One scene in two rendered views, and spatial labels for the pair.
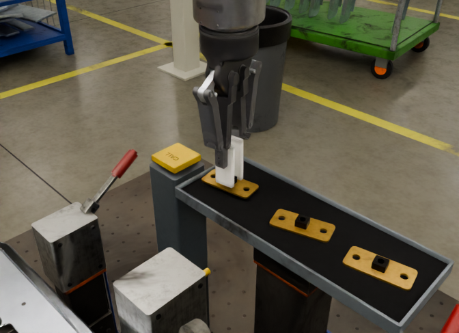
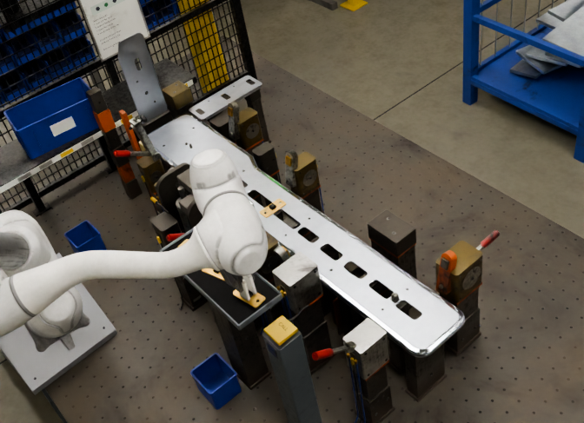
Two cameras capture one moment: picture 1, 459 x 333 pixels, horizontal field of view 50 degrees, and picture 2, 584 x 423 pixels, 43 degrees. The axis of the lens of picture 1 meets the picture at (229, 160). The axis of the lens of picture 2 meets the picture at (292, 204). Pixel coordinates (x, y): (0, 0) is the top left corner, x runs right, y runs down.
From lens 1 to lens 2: 2.04 m
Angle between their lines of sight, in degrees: 104
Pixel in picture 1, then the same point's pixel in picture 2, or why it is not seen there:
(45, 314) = (367, 303)
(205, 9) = not seen: hidden behind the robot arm
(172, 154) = (282, 328)
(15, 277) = (394, 326)
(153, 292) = (297, 261)
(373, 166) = not seen: outside the picture
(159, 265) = (295, 274)
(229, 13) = not seen: hidden behind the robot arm
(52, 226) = (370, 330)
